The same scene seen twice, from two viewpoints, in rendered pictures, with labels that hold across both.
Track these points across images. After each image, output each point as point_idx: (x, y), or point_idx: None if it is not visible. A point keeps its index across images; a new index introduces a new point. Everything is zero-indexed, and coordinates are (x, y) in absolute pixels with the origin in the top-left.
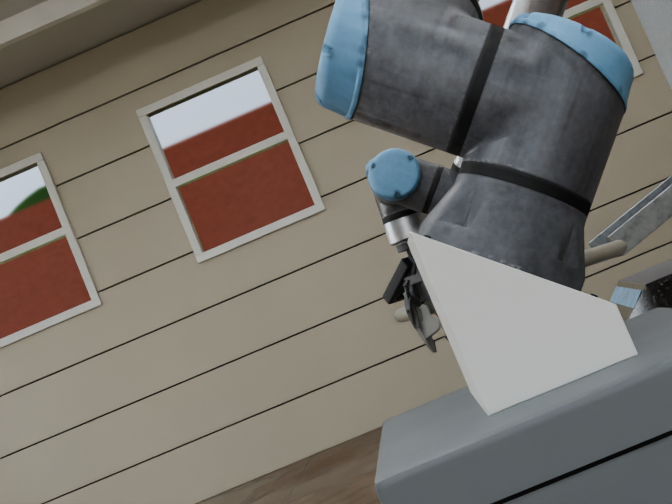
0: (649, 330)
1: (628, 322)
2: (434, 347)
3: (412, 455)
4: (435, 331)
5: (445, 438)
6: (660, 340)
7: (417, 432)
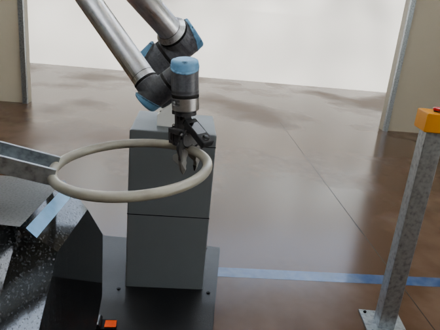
0: (148, 120)
1: (143, 128)
2: (194, 167)
3: (205, 116)
4: (190, 157)
5: (199, 117)
6: (152, 116)
7: (205, 122)
